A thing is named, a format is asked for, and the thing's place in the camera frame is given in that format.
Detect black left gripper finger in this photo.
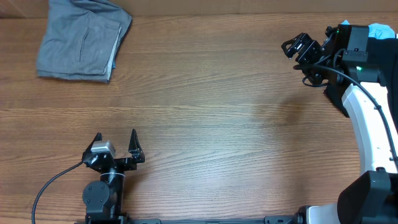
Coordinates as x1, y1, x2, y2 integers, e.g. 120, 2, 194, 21
85, 132, 102, 152
128, 129, 144, 156

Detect grey shorts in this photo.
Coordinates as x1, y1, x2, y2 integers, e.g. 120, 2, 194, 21
36, 0, 132, 83

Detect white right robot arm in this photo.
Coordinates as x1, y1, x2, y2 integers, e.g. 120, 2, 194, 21
274, 22, 397, 223

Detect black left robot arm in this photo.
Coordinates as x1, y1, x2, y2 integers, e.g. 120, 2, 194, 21
82, 129, 145, 223

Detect black t-shirt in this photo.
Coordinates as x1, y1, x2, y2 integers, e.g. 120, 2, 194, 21
330, 37, 397, 124

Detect light blue garment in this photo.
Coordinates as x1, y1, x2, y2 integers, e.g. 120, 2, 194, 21
340, 19, 397, 40

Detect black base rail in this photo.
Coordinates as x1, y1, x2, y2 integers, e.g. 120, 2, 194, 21
127, 214, 307, 224

